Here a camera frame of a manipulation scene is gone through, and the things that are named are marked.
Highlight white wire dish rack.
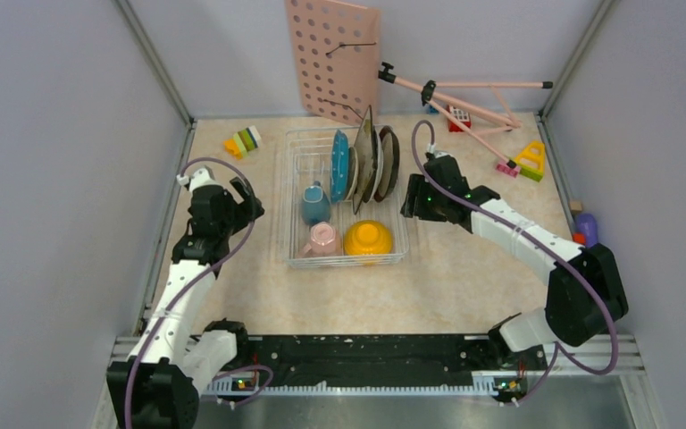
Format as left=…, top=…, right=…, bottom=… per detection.
left=278, top=128, right=410, bottom=269

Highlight dark red rimmed plate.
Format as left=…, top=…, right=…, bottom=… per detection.
left=373, top=126, right=400, bottom=203

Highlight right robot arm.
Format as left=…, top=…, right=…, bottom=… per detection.
left=401, top=156, right=629, bottom=368

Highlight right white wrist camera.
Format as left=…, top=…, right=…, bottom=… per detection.
left=425, top=149, right=451, bottom=161

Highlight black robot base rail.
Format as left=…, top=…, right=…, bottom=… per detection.
left=206, top=319, right=548, bottom=402

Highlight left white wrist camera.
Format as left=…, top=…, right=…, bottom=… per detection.
left=176, top=166, right=219, bottom=193

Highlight stacked colourful toy blocks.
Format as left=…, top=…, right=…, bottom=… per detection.
left=222, top=125, right=262, bottom=159

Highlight blue rimmed bowl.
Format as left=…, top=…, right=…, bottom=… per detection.
left=330, top=130, right=349, bottom=204

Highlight pink pegboard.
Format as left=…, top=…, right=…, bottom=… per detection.
left=284, top=0, right=381, bottom=126

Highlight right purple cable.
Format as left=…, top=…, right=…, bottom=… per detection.
left=411, top=120, right=620, bottom=409

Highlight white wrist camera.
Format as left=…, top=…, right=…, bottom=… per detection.
left=425, top=149, right=451, bottom=161
left=176, top=166, right=219, bottom=193

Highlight small cream saucer plate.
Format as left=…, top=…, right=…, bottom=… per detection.
left=345, top=147, right=359, bottom=201

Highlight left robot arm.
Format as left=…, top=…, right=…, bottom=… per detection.
left=106, top=176, right=264, bottom=428

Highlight purple cable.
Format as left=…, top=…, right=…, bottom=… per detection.
left=123, top=157, right=276, bottom=429
left=411, top=120, right=620, bottom=409

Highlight red white toy block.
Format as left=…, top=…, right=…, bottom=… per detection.
left=446, top=105, right=472, bottom=132

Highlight pink folding tripod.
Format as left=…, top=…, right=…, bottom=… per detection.
left=377, top=61, right=554, bottom=170

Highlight pink toy block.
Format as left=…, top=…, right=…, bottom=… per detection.
left=496, top=160, right=521, bottom=178

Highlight white plate red characters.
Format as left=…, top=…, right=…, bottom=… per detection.
left=364, top=131, right=384, bottom=203

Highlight yellow green toy block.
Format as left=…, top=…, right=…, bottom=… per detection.
left=514, top=140, right=546, bottom=182

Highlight square floral plate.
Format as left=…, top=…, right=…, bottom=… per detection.
left=353, top=105, right=378, bottom=215

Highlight purple handled tool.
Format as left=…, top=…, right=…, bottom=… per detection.
left=573, top=213, right=599, bottom=248

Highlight blue white mug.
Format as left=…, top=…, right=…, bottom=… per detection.
left=300, top=181, right=331, bottom=226

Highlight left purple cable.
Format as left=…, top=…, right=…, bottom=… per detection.
left=123, top=157, right=276, bottom=429

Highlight orange yellow bowl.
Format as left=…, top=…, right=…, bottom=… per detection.
left=343, top=220, right=394, bottom=256

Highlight white pink handled cup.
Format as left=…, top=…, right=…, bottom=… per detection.
left=297, top=222, right=344, bottom=258

